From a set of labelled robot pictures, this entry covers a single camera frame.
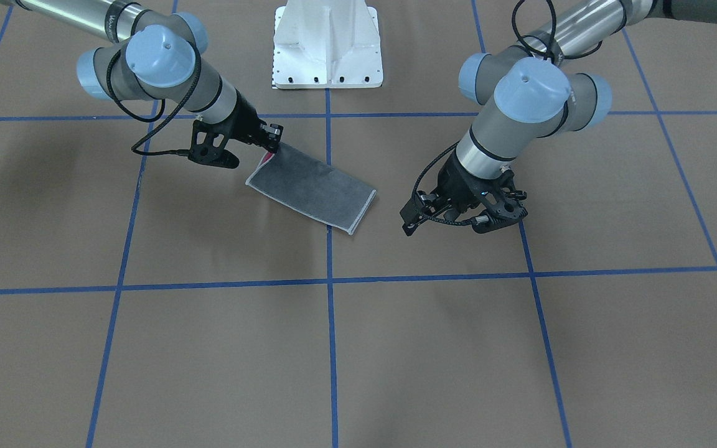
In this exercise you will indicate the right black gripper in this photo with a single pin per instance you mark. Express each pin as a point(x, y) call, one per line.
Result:
point(247, 120)

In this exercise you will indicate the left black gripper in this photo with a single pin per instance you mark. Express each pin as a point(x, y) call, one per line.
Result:
point(456, 178)

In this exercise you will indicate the pink and grey towel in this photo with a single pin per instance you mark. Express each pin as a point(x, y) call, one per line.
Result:
point(311, 187)

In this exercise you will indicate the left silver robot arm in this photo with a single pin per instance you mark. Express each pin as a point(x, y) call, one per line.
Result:
point(525, 95)

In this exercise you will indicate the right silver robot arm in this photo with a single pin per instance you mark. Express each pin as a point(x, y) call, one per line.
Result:
point(154, 56)

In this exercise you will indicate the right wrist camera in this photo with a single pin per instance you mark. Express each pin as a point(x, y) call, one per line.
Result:
point(208, 145)

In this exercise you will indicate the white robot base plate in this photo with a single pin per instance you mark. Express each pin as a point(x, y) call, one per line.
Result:
point(326, 45)

